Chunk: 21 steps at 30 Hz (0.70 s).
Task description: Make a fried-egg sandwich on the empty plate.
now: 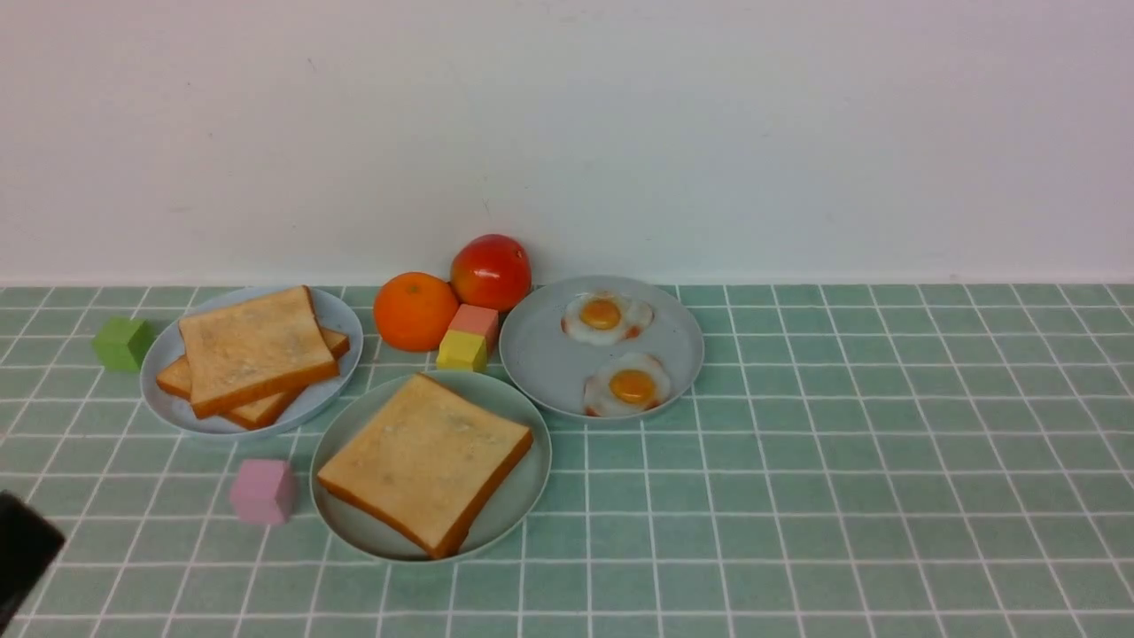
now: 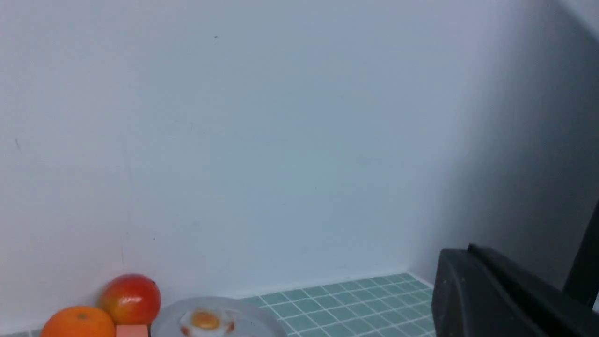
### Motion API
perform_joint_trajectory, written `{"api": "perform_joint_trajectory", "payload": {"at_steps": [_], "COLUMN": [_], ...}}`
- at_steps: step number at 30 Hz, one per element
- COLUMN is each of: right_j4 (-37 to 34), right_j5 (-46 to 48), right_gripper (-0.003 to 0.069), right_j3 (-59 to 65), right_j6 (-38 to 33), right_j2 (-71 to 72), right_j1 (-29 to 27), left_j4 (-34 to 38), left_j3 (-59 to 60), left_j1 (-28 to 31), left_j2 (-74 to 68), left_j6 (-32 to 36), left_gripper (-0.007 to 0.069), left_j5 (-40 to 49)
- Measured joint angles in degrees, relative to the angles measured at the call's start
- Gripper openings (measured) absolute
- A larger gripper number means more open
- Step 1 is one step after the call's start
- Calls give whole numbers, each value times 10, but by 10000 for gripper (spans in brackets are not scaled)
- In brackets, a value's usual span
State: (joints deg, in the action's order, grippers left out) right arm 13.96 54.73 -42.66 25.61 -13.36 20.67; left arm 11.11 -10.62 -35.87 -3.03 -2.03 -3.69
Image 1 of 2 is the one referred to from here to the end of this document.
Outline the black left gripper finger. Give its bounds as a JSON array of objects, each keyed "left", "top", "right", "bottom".
[{"left": 1, "top": 490, "right": 66, "bottom": 631}]

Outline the toast slice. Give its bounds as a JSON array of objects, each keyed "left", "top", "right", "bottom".
[
  {"left": 155, "top": 327, "right": 352, "bottom": 431},
  {"left": 316, "top": 372, "right": 535, "bottom": 560},
  {"left": 178, "top": 284, "right": 339, "bottom": 419}
]

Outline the light blue bread plate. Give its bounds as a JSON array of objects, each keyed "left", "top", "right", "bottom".
[{"left": 139, "top": 287, "right": 364, "bottom": 441}]

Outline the green cube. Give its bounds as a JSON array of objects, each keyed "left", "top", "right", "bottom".
[{"left": 90, "top": 316, "right": 156, "bottom": 373}]

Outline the orange fruit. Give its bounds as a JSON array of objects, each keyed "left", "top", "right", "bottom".
[{"left": 372, "top": 272, "right": 459, "bottom": 352}]

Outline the yellow cube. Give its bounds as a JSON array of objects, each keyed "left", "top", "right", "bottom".
[{"left": 435, "top": 330, "right": 489, "bottom": 373}]

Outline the green centre plate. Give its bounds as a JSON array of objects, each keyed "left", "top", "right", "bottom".
[{"left": 308, "top": 371, "right": 553, "bottom": 564}]

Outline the salmon pink cube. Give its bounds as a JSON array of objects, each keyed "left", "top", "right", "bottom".
[{"left": 448, "top": 303, "right": 500, "bottom": 355}]

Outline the red apple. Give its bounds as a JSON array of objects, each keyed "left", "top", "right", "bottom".
[{"left": 450, "top": 233, "right": 533, "bottom": 314}]

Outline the light blue egg plate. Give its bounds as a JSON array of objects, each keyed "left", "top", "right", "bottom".
[{"left": 497, "top": 277, "right": 705, "bottom": 420}]

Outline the back fried egg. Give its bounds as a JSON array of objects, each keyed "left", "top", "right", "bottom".
[{"left": 560, "top": 291, "right": 655, "bottom": 347}]

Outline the fried egg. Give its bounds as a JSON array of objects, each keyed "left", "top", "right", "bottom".
[
  {"left": 560, "top": 291, "right": 655, "bottom": 347},
  {"left": 583, "top": 354, "right": 672, "bottom": 417}
]

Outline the front fried egg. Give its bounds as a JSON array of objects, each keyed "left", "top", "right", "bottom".
[{"left": 583, "top": 354, "right": 672, "bottom": 417}]

